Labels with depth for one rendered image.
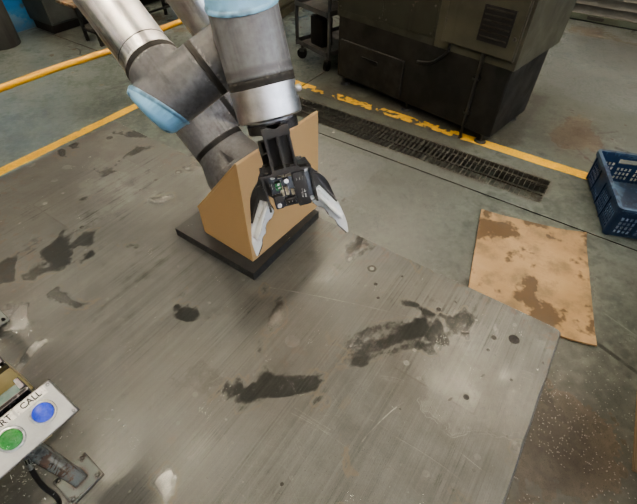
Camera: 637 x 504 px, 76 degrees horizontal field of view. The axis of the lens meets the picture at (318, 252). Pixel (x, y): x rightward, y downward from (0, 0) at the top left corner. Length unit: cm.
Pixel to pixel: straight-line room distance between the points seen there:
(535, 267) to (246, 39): 219
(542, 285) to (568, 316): 20
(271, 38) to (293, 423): 74
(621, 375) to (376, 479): 160
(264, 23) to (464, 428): 85
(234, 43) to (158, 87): 17
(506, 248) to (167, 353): 198
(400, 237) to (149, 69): 197
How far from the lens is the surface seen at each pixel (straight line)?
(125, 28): 74
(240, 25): 56
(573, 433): 208
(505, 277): 241
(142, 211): 149
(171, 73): 68
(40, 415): 80
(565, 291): 249
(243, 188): 101
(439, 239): 250
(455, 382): 105
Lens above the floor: 170
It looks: 47 degrees down
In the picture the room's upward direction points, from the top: straight up
